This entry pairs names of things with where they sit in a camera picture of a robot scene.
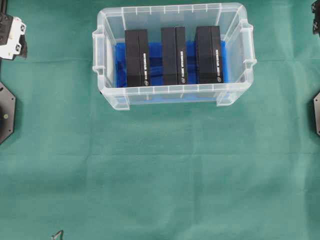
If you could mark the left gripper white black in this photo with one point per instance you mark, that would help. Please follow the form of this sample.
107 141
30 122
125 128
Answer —
12 37

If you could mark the black realsense box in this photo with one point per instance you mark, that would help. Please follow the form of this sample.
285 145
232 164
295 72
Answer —
174 56
137 58
209 58

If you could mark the clear plastic storage case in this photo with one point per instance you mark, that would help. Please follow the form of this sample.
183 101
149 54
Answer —
235 31

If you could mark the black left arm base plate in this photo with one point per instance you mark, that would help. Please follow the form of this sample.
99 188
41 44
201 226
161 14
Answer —
7 112

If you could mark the black perforated corner bracket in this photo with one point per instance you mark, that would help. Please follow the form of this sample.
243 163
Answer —
315 9

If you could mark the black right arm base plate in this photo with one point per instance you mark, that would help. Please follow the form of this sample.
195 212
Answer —
316 115

